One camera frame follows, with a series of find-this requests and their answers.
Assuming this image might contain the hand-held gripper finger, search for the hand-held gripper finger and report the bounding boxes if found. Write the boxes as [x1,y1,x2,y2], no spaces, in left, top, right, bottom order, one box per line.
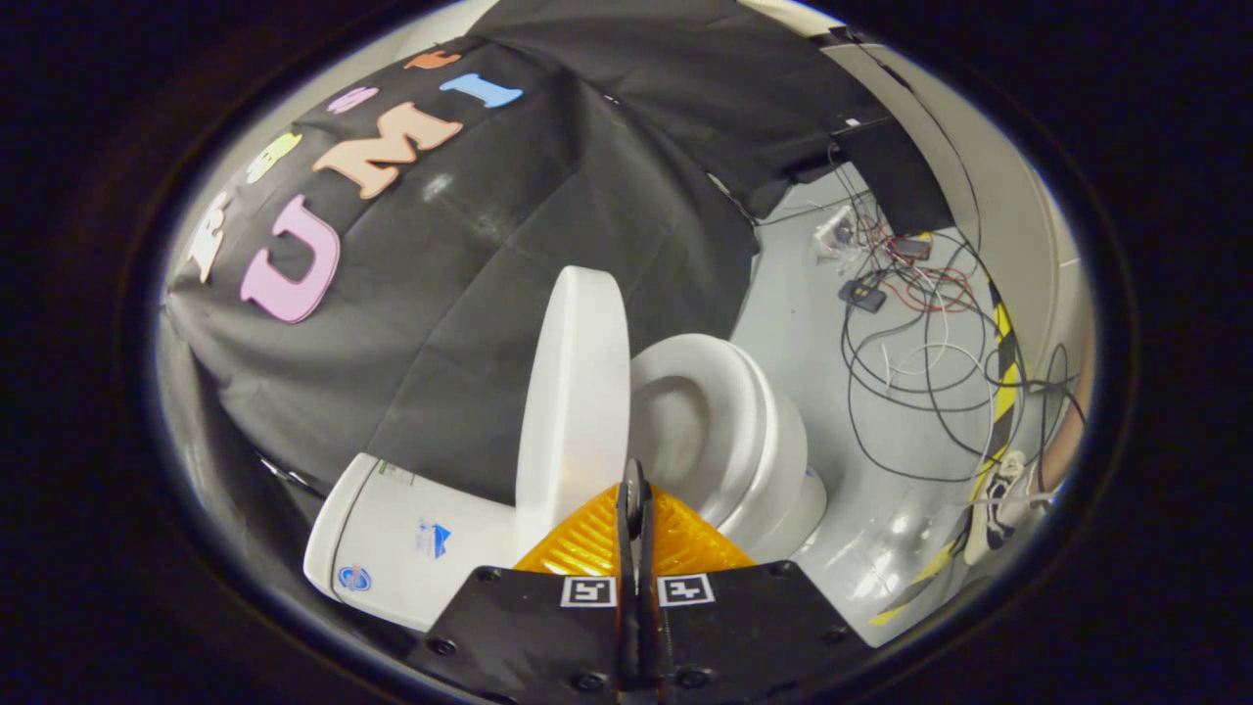
[406,458,642,705]
[636,480,877,705]

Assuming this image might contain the white toilet lid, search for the white toilet lid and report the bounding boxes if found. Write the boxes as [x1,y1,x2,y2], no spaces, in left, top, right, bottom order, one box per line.
[516,265,632,559]

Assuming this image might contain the white toilet seat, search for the white toilet seat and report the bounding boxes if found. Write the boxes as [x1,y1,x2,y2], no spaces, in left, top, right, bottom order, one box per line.
[629,333,784,535]

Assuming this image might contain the white ceramic toilet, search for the white ceramic toilet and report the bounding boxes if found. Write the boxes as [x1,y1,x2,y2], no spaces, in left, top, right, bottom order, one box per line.
[302,333,828,633]

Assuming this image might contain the black backdrop cloth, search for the black backdrop cloth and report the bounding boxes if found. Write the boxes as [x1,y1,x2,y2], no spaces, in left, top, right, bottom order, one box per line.
[162,0,955,500]

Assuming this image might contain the person's sneaker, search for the person's sneaker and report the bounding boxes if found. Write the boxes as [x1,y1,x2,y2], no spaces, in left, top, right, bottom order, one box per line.
[964,448,1041,569]

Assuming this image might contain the dark flat electronic device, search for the dark flat electronic device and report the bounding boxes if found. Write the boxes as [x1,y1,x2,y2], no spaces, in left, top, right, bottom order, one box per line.
[839,277,887,314]

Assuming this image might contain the clear plastic bag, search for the clear plastic bag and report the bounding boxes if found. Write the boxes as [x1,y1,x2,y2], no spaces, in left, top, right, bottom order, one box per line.
[812,206,858,263]

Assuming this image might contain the yellow black floor tape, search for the yellow black floor tape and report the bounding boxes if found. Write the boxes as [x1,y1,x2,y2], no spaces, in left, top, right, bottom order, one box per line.
[866,299,1024,628]

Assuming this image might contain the black box with white label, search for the black box with white label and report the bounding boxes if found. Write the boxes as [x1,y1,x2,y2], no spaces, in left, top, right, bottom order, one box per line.
[832,116,955,238]

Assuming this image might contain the tangle of floor cables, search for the tangle of floor cables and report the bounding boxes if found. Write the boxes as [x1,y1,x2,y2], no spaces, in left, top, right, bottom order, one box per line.
[754,147,1088,486]

